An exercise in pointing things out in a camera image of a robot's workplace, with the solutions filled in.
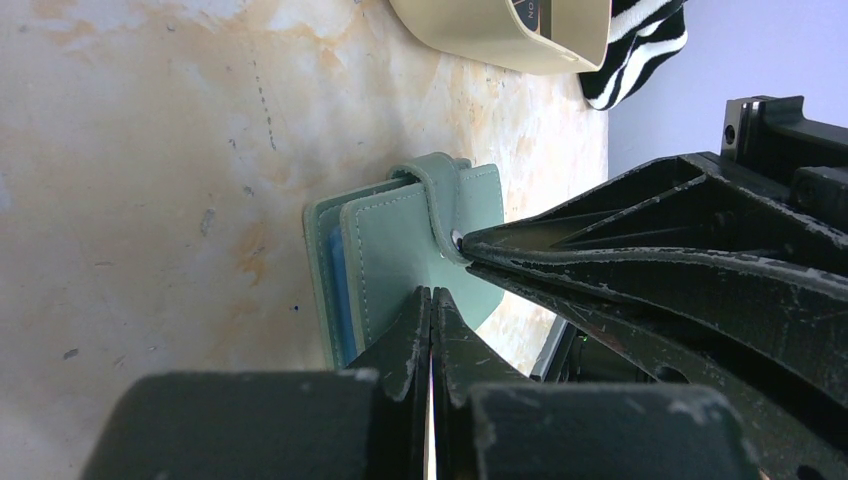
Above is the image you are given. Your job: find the cream oval card tray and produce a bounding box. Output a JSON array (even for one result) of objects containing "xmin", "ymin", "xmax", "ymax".
[{"xmin": 391, "ymin": 1, "xmax": 612, "ymax": 75}]

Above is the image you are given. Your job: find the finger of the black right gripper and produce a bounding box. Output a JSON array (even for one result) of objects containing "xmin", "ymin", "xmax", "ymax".
[{"xmin": 470, "ymin": 251, "xmax": 847, "ymax": 479}]

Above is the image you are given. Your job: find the zebra striped cloth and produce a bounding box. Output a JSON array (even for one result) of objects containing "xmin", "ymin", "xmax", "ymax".
[{"xmin": 579, "ymin": 0, "xmax": 688, "ymax": 111}]

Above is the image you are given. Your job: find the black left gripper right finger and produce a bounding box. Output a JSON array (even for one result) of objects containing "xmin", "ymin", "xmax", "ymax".
[{"xmin": 431, "ymin": 288, "xmax": 759, "ymax": 479}]

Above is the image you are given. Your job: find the green card holder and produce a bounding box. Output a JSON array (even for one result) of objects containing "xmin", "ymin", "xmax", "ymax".
[{"xmin": 303, "ymin": 152, "xmax": 504, "ymax": 369}]

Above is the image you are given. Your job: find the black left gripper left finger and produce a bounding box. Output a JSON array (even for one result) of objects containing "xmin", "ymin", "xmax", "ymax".
[{"xmin": 82, "ymin": 286, "xmax": 431, "ymax": 479}]

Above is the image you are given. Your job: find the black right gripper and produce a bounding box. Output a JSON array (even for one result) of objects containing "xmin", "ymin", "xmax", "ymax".
[{"xmin": 462, "ymin": 96, "xmax": 847, "ymax": 276}]

